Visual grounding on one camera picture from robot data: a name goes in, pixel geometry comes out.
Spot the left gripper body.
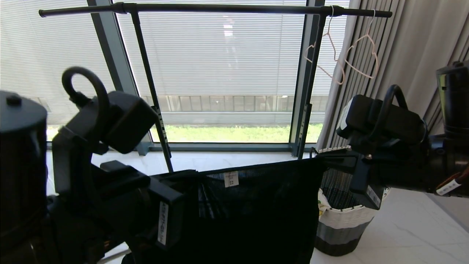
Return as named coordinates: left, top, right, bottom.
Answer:
left=88, top=161, right=184, bottom=253

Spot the black garment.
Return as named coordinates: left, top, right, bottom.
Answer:
left=123, top=157, right=326, bottom=264

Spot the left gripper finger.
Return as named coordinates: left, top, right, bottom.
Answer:
left=152, top=169, right=200, bottom=184

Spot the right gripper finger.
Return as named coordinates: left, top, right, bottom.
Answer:
left=316, top=151, right=361, bottom=170

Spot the window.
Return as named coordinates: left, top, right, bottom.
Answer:
left=0, top=0, right=350, bottom=158

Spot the white laundry basket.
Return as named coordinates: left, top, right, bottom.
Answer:
left=314, top=146, right=391, bottom=257

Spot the pink clothes hanger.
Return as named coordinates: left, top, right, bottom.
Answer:
left=344, top=10, right=379, bottom=79
left=303, top=7, right=346, bottom=85

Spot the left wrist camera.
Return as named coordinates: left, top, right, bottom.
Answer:
left=51, top=91, right=159, bottom=206

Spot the cream printed garment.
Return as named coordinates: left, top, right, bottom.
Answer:
left=317, top=188, right=332, bottom=217

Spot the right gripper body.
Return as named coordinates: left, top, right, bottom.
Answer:
left=348, top=148, right=411, bottom=210

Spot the beige curtain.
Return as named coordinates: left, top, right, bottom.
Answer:
left=317, top=0, right=469, bottom=151

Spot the black clothes rack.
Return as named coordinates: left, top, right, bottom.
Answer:
left=38, top=3, right=392, bottom=173

